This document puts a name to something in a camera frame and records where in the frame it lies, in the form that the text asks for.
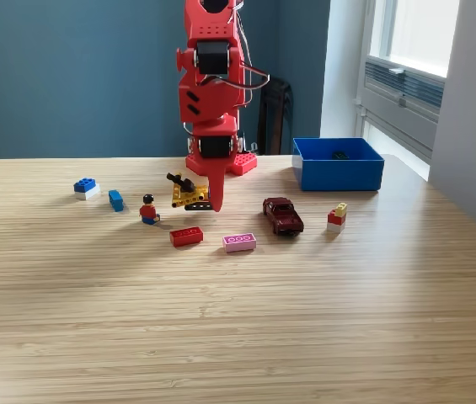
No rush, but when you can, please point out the yellow toy digger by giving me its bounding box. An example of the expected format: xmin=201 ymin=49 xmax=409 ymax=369
xmin=166 ymin=171 xmax=213 ymax=212

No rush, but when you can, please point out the toy figure red shirt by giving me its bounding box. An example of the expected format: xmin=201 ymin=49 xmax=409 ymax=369
xmin=138 ymin=194 xmax=162 ymax=226

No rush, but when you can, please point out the small blue brick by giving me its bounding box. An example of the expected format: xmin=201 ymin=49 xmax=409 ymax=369
xmin=108 ymin=189 xmax=126 ymax=212

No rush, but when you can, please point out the red white yellow brick stack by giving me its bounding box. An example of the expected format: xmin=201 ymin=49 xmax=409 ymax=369
xmin=326 ymin=202 xmax=348 ymax=233

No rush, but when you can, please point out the blue and white brick stack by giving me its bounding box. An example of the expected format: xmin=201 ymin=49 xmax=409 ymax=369
xmin=72 ymin=178 xmax=101 ymax=201

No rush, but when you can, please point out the blue plastic bin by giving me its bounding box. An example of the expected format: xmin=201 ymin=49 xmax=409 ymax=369
xmin=291 ymin=136 xmax=386 ymax=193

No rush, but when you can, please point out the flat pink brick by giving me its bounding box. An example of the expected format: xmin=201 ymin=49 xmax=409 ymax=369
xmin=222 ymin=231 xmax=258 ymax=253

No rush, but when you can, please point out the black chair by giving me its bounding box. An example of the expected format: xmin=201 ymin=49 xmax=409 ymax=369
xmin=256 ymin=77 xmax=295 ymax=156

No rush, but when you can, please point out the dark red toy car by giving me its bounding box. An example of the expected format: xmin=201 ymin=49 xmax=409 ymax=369
xmin=262 ymin=196 xmax=305 ymax=237

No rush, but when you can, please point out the grey window vent panel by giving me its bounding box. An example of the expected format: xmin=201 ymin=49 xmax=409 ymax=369
xmin=355 ymin=57 xmax=447 ymax=163

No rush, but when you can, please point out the white window frame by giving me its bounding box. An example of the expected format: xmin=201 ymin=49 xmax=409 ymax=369
xmin=363 ymin=0 xmax=462 ymax=79

